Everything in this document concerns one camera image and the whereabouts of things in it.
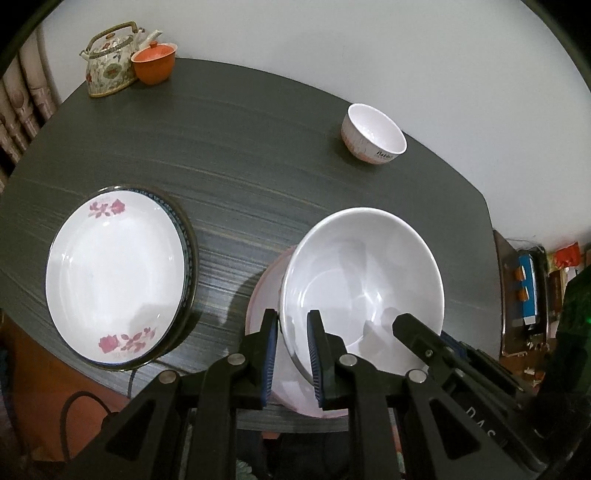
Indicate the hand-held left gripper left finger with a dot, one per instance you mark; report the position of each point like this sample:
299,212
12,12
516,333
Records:
270,364

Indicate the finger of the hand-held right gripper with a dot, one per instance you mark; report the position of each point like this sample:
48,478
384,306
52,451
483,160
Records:
485,364
422,344

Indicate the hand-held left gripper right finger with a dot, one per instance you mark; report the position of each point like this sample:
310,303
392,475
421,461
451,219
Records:
316,364

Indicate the large white bowl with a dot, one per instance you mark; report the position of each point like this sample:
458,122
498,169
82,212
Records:
360,258

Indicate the blue floral plate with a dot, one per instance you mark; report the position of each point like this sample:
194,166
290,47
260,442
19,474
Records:
192,263

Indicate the white plate with pink flowers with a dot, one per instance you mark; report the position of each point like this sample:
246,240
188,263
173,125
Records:
115,272

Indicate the blue and orange box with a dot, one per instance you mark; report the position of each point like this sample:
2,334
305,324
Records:
528,286

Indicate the red packet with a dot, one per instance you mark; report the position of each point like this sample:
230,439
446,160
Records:
566,256

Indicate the small printed white bowl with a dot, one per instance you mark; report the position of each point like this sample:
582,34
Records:
374,129

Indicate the orange lidded cup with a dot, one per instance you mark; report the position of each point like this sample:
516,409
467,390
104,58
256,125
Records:
154,64

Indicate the floral ceramic teapot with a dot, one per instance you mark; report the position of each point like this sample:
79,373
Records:
108,69

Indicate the beige patterned curtain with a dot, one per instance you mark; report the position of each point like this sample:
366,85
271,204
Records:
23,106

